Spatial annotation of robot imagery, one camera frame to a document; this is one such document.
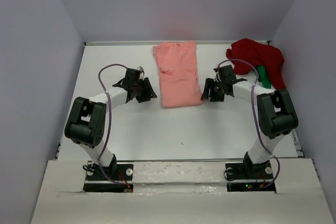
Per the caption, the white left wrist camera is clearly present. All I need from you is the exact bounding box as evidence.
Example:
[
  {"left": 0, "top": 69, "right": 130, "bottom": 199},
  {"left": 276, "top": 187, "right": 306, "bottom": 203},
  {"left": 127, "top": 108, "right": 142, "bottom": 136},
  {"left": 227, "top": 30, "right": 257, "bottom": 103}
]
[{"left": 138, "top": 66, "right": 145, "bottom": 79}]

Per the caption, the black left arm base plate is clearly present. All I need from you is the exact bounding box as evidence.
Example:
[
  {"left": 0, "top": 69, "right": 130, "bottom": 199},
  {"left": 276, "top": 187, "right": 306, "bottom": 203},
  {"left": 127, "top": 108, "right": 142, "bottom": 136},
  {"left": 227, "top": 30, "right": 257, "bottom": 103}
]
[{"left": 82, "top": 162, "right": 134, "bottom": 193}]

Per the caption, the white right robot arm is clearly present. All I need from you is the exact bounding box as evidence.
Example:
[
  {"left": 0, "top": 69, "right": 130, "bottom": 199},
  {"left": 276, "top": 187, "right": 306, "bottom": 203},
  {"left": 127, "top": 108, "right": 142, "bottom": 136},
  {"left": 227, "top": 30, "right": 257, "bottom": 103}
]
[{"left": 201, "top": 65, "right": 298, "bottom": 182}]

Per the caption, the red t shirt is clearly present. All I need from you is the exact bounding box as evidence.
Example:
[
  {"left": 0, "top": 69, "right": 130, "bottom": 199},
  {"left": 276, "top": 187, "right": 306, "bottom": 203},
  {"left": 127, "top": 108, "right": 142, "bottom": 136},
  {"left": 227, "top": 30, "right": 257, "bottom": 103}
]
[{"left": 226, "top": 38, "right": 286, "bottom": 90}]

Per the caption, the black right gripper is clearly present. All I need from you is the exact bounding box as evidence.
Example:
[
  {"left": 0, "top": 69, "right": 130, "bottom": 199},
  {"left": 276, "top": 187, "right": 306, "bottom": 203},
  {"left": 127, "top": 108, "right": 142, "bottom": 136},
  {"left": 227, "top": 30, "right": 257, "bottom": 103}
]
[{"left": 200, "top": 78, "right": 225, "bottom": 102}]

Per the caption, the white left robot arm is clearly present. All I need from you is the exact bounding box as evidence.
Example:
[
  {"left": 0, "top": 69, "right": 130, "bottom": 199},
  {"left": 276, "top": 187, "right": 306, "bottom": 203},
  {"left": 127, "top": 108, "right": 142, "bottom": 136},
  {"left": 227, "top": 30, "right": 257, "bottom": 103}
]
[{"left": 64, "top": 64, "right": 157, "bottom": 179}]

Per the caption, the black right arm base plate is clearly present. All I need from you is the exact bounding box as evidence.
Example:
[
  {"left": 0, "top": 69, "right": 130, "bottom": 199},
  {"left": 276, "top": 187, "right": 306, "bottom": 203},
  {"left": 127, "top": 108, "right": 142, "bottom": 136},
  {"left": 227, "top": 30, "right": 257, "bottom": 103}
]
[{"left": 223, "top": 161, "right": 276, "bottom": 193}]

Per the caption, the pink t shirt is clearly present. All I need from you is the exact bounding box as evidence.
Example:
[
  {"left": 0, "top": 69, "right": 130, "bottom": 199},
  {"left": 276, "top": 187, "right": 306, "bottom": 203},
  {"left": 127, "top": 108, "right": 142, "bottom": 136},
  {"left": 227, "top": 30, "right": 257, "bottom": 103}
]
[{"left": 153, "top": 41, "right": 202, "bottom": 109}]

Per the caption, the green t shirt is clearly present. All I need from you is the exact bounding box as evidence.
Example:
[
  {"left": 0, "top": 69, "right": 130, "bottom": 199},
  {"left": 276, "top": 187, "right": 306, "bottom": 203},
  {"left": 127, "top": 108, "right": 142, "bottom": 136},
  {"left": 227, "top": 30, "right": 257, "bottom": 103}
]
[{"left": 255, "top": 66, "right": 273, "bottom": 94}]

